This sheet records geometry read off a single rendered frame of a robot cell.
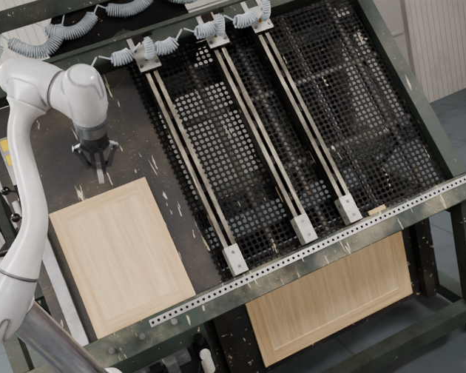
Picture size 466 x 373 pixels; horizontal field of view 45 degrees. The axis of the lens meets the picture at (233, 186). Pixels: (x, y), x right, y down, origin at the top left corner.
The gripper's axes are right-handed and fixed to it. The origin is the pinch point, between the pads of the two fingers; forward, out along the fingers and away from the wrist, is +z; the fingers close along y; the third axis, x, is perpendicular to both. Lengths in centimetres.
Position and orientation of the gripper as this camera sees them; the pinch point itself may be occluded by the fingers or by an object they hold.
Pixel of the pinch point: (100, 173)
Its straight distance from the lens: 175.1
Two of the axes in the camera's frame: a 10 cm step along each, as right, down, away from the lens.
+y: -9.7, 1.3, -1.9
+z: -0.8, 5.7, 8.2
